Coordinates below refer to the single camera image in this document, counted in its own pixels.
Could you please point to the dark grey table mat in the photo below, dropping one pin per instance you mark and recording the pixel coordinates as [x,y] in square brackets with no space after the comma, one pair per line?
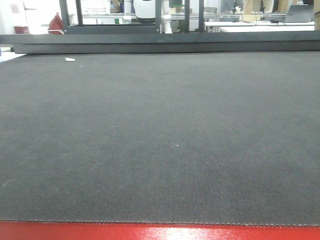
[221,138]

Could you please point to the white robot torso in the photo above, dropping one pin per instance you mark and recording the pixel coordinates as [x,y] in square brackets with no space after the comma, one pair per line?
[145,12]

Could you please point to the red bag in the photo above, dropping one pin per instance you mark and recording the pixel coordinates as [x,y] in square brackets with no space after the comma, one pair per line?
[56,25]

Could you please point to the white background table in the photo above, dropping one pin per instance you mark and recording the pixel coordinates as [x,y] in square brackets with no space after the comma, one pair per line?
[260,26]

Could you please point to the small red box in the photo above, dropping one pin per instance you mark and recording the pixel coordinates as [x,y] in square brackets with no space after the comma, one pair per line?
[21,29]

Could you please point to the grey laptop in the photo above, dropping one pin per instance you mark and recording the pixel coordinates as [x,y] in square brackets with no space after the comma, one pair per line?
[300,13]

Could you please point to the black metal frame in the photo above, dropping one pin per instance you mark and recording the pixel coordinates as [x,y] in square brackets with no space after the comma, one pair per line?
[84,17]

